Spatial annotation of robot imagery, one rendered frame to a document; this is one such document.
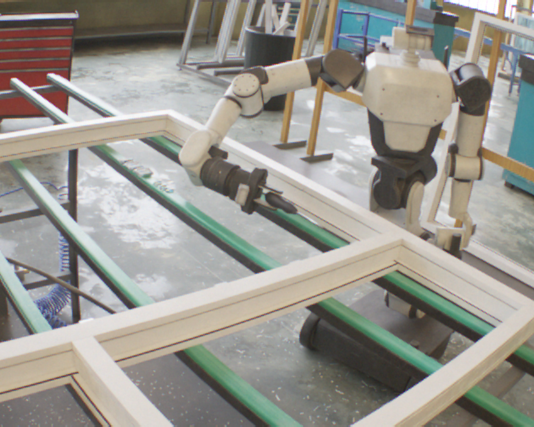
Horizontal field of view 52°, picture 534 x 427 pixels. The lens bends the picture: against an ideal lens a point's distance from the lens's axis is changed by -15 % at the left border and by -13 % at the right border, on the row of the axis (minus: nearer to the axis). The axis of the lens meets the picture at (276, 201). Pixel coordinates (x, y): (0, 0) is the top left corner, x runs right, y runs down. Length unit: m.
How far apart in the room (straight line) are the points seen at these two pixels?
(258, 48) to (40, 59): 2.24
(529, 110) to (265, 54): 2.54
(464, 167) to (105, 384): 1.37
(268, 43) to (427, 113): 4.11
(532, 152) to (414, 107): 3.44
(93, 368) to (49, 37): 3.91
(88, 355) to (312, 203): 0.91
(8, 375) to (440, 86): 1.38
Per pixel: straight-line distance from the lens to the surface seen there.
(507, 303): 1.37
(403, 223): 2.04
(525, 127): 5.16
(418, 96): 1.77
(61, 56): 4.71
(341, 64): 1.79
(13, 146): 1.93
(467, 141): 1.92
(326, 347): 2.50
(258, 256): 1.43
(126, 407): 0.86
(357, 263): 1.37
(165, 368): 1.48
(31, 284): 2.44
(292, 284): 1.24
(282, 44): 5.81
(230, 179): 1.61
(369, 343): 1.24
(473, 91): 1.84
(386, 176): 1.93
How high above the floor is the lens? 1.54
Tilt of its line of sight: 23 degrees down
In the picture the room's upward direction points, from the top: 9 degrees clockwise
